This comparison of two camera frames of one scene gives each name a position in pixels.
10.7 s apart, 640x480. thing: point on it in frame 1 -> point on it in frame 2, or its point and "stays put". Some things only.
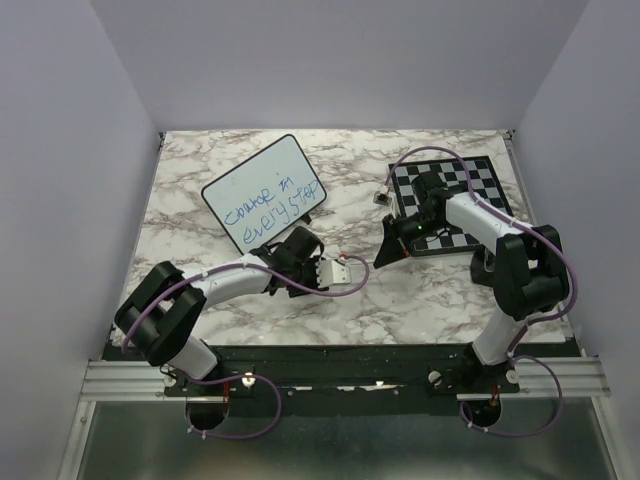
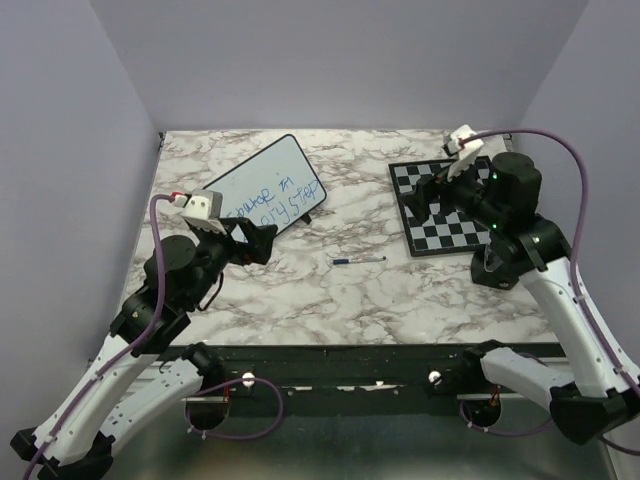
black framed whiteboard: [265, 193] stays put
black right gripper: [392, 249] -> [425, 190]
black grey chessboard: [456, 176] stays put
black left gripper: [311, 264] -> [260, 239]
